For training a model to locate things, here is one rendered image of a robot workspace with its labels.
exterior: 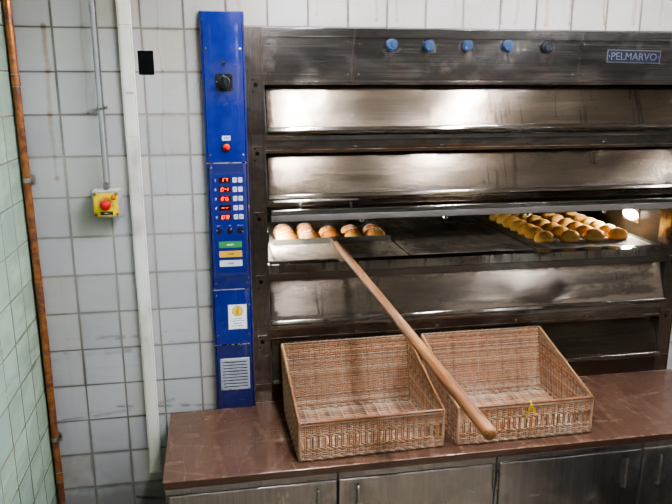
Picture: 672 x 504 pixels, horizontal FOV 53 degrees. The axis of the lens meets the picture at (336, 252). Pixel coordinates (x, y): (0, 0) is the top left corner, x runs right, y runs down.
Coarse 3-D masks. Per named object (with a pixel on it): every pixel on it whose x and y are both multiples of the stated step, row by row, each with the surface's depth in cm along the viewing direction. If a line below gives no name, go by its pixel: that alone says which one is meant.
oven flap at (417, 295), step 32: (288, 288) 282; (320, 288) 284; (352, 288) 287; (384, 288) 289; (416, 288) 291; (448, 288) 294; (480, 288) 296; (512, 288) 299; (544, 288) 301; (576, 288) 304; (608, 288) 306; (640, 288) 309; (288, 320) 279; (320, 320) 281; (352, 320) 283
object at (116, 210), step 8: (96, 192) 251; (104, 192) 251; (112, 192) 252; (120, 192) 255; (96, 200) 251; (112, 200) 252; (120, 200) 254; (96, 208) 252; (112, 208) 253; (120, 208) 254; (96, 216) 252; (104, 216) 253; (112, 216) 254; (120, 216) 254
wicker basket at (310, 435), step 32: (288, 352) 281; (320, 352) 283; (352, 352) 286; (384, 352) 289; (416, 352) 280; (288, 384) 262; (320, 384) 283; (352, 384) 286; (384, 384) 289; (416, 384) 281; (288, 416) 267; (320, 416) 275; (352, 416) 275; (384, 416) 246; (416, 416) 248; (320, 448) 244; (352, 448) 251; (384, 448) 251; (416, 448) 251
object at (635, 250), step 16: (384, 256) 290; (400, 256) 290; (416, 256) 290; (432, 256) 290; (448, 256) 290; (464, 256) 290; (480, 256) 292; (496, 256) 293; (512, 256) 294; (528, 256) 296; (544, 256) 297; (560, 256) 298; (576, 256) 300; (592, 256) 301; (608, 256) 303; (624, 256) 304; (272, 272) 277; (288, 272) 278; (304, 272) 279
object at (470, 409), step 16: (368, 288) 241; (384, 304) 221; (400, 320) 205; (416, 336) 192; (432, 368) 174; (448, 384) 164; (464, 400) 155; (480, 416) 147; (480, 432) 144; (496, 432) 143
